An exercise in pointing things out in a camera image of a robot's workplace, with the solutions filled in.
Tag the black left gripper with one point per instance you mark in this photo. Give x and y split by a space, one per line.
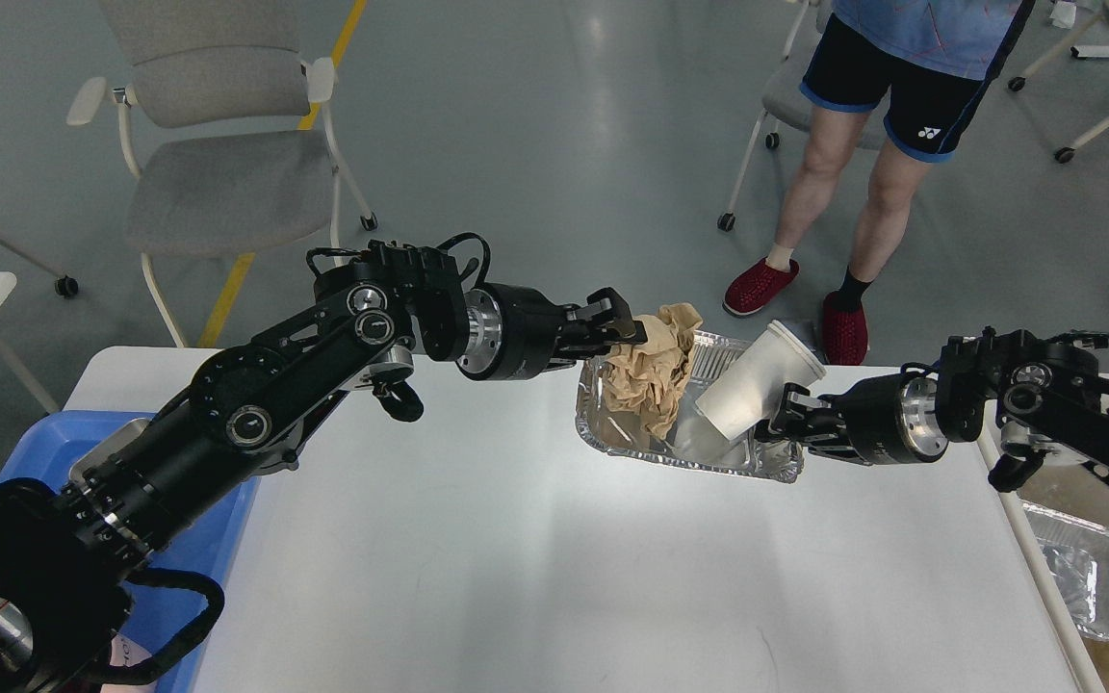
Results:
516 333

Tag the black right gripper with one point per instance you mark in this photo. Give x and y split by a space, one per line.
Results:
885 420

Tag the white paper cup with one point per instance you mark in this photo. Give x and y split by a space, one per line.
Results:
752 387

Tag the brown paper napkin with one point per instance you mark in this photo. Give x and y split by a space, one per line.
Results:
649 379

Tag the aluminium foil tray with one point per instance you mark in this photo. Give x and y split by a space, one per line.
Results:
692 443

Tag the stainless steel rectangular tray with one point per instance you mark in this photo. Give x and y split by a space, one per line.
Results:
102 451

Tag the pink ribbed mug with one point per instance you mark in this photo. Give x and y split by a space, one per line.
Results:
125 652

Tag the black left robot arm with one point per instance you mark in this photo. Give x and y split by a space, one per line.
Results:
79 599

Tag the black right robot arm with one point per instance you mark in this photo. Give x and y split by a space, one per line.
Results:
1049 395

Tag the grey chair right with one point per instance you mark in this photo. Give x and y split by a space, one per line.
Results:
782 101

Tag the grey chair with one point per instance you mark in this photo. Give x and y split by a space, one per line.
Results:
782 101
197 62

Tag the foil tray in bin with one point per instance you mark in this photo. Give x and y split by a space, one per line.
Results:
1076 552

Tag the person in blue shirt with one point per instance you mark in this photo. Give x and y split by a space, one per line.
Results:
933 61

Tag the grey chair left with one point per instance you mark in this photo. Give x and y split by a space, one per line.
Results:
197 62

